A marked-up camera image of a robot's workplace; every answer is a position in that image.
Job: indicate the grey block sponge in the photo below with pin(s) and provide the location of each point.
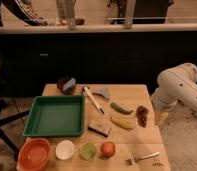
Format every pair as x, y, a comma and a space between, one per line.
98, 128

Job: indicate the yellow banana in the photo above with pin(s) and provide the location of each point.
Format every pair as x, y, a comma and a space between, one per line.
121, 123

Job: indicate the orange bowl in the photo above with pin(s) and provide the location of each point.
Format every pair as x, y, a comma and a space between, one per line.
34, 155

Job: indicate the dark bowl with sponge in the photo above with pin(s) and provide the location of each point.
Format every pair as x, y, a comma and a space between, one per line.
66, 85

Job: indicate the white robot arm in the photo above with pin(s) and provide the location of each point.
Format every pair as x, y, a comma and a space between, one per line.
176, 84

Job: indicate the white small bowl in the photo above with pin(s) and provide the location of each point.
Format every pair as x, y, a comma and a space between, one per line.
65, 150

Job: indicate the green plastic tray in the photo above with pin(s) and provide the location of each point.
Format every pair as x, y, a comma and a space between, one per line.
56, 116

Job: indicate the grey spatula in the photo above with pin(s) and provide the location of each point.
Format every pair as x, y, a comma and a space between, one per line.
102, 92

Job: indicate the red apple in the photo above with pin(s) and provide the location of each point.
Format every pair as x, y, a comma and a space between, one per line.
107, 149

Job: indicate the silver fork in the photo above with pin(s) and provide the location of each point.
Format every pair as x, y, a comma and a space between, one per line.
135, 160

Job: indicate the dark grape bunch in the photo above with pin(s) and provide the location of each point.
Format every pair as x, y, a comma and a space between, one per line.
141, 114

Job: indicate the green pepper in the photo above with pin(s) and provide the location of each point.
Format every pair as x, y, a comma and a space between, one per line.
119, 109

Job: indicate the green small cup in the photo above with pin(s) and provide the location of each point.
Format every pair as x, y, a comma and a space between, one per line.
88, 151

